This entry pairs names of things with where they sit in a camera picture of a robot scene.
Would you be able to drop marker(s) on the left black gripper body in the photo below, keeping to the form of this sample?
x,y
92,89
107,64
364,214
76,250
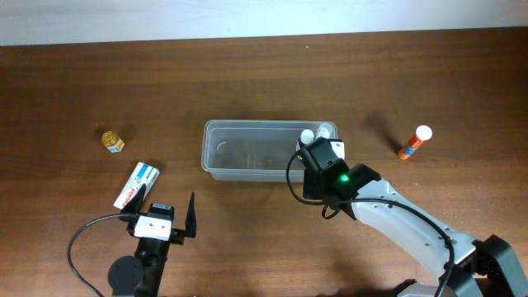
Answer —
x,y
177,236

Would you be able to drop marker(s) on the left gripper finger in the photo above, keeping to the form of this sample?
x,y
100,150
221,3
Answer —
x,y
190,222
132,208

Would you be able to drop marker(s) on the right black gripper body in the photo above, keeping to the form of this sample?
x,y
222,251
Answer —
x,y
313,185

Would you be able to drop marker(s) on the dark bottle white cap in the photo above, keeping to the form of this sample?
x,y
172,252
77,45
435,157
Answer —
x,y
306,137

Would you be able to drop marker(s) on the clear white dropper bottle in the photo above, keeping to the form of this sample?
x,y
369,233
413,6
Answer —
x,y
325,130

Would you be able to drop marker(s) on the orange tube white cap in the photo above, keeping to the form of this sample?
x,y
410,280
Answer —
x,y
422,134

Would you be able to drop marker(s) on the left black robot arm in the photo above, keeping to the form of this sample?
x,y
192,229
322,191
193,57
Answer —
x,y
141,274

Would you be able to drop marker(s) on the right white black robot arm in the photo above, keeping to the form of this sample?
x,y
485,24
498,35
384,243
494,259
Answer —
x,y
456,259

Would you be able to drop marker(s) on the clear plastic container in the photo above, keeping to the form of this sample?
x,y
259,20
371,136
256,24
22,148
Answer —
x,y
252,150

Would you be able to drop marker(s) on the white medicine box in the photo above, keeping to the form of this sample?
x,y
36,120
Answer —
x,y
142,175

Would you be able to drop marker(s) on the small gold lid jar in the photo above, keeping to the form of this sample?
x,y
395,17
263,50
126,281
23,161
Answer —
x,y
112,141

